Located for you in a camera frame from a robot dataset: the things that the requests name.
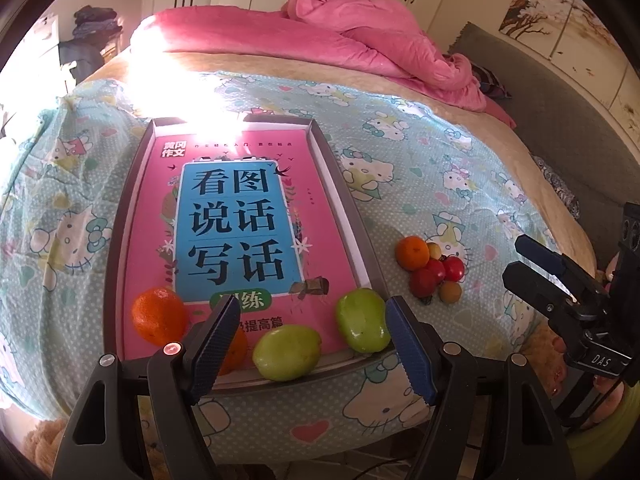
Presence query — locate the dark rectangular tray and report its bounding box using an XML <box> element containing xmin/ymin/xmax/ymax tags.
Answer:
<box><xmin>101</xmin><ymin>115</ymin><xmax>397</xmax><ymax>397</ymax></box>

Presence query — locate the grey padded headboard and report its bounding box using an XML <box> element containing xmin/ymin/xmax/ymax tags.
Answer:
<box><xmin>446</xmin><ymin>21</ymin><xmax>640</xmax><ymax>263</ymax></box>

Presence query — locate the pink plush toy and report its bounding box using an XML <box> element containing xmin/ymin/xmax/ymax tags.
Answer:
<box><xmin>595</xmin><ymin>257</ymin><xmax>620</xmax><ymax>286</ymax></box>

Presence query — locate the white dresser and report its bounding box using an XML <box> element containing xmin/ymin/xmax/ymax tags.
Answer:
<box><xmin>19</xmin><ymin>14</ymin><xmax>62</xmax><ymax>77</ymax></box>

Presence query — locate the dark clothes heap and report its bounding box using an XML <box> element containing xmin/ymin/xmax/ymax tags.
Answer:
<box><xmin>56</xmin><ymin>35</ymin><xmax>122</xmax><ymax>85</ymax></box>

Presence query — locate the brown plush toy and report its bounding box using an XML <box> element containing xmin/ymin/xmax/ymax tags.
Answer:
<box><xmin>520</xmin><ymin>317</ymin><xmax>568</xmax><ymax>362</ymax></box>
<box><xmin>22</xmin><ymin>417</ymin><xmax>68</xmax><ymax>468</ymax></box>

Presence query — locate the person's right hand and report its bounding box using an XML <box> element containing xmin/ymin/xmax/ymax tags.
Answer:
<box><xmin>549</xmin><ymin>337</ymin><xmax>628</xmax><ymax>426</ymax></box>

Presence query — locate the green mango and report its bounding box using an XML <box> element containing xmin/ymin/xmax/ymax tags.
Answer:
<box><xmin>252</xmin><ymin>325</ymin><xmax>322</xmax><ymax>382</ymax></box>
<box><xmin>334</xmin><ymin>287</ymin><xmax>392</xmax><ymax>354</ymax></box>

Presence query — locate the pink duvet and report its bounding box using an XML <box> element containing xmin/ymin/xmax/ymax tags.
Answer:
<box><xmin>129</xmin><ymin>0</ymin><xmax>517</xmax><ymax>129</ymax></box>

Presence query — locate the pile of folded clothes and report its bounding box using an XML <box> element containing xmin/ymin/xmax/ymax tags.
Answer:
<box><xmin>72</xmin><ymin>6</ymin><xmax>124</xmax><ymax>37</ymax></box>

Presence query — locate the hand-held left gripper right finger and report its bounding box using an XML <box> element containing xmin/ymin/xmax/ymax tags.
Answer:
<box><xmin>385</xmin><ymin>296</ymin><xmax>576</xmax><ymax>480</ymax></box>

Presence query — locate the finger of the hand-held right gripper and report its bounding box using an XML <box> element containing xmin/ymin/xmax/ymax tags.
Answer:
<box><xmin>501</xmin><ymin>261</ymin><xmax>581</xmax><ymax>323</ymax></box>
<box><xmin>515</xmin><ymin>234</ymin><xmax>576</xmax><ymax>281</ymax></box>

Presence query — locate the pink book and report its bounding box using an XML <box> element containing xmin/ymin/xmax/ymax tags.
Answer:
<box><xmin>122</xmin><ymin>127</ymin><xmax>369</xmax><ymax>362</ymax></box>

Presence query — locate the dark patterned cloth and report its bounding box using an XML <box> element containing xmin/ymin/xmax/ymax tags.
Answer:
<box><xmin>531</xmin><ymin>154</ymin><xmax>582</xmax><ymax>217</ymax></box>

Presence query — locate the orange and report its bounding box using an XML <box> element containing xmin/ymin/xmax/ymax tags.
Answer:
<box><xmin>217</xmin><ymin>329</ymin><xmax>249</xmax><ymax>377</ymax></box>
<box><xmin>395</xmin><ymin>236</ymin><xmax>431</xmax><ymax>272</ymax></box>
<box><xmin>131</xmin><ymin>287</ymin><xmax>190</xmax><ymax>348</ymax></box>

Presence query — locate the cartoon cat printed blanket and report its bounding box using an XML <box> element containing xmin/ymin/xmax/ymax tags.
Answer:
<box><xmin>0</xmin><ymin>77</ymin><xmax>576</xmax><ymax>461</ymax></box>

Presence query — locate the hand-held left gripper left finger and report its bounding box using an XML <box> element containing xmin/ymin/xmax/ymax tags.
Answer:
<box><xmin>52</xmin><ymin>301</ymin><xmax>242</xmax><ymax>480</ymax></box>

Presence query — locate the floral wall painting panel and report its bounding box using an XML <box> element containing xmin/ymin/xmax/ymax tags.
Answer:
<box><xmin>607</xmin><ymin>57</ymin><xmax>640</xmax><ymax>127</ymax></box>
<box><xmin>499</xmin><ymin>0</ymin><xmax>568</xmax><ymax>57</ymax></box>
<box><xmin>550</xmin><ymin>0</ymin><xmax>632</xmax><ymax>112</ymax></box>

